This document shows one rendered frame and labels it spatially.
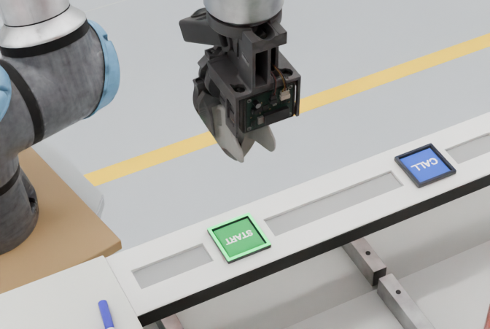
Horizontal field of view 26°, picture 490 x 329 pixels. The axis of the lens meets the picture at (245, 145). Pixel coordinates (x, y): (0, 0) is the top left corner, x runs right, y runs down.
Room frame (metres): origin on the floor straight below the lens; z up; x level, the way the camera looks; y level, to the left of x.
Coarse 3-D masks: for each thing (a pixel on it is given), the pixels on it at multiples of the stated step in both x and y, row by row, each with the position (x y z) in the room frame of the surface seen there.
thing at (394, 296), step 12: (384, 276) 0.85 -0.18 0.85; (384, 288) 0.83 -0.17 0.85; (396, 288) 0.83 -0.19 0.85; (384, 300) 0.83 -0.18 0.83; (396, 300) 0.81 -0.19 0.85; (408, 300) 0.81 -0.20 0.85; (396, 312) 0.80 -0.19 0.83; (408, 312) 0.79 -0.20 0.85; (420, 312) 0.79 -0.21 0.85; (408, 324) 0.78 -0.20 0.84; (420, 324) 0.77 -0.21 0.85
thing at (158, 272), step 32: (448, 128) 1.00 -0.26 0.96; (480, 128) 1.00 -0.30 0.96; (384, 160) 0.94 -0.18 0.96; (448, 160) 0.94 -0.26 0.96; (480, 160) 0.94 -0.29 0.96; (288, 192) 0.89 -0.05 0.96; (320, 192) 0.89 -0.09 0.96; (352, 192) 0.89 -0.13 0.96; (384, 192) 0.89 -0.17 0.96; (416, 192) 0.89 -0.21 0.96; (288, 224) 0.84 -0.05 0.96; (320, 224) 0.84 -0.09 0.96; (352, 224) 0.84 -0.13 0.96; (128, 256) 0.79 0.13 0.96; (160, 256) 0.79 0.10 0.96; (192, 256) 0.79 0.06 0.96; (256, 256) 0.79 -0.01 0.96; (128, 288) 0.74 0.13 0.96; (160, 288) 0.74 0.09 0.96; (192, 288) 0.74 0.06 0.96
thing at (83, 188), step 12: (36, 144) 1.12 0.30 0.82; (48, 144) 1.12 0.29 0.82; (48, 156) 1.09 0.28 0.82; (60, 156) 1.09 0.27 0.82; (60, 168) 1.07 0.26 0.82; (72, 168) 1.07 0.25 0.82; (72, 180) 1.04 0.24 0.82; (84, 180) 1.04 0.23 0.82; (84, 192) 1.02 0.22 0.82; (96, 192) 1.02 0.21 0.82; (96, 204) 1.00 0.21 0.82
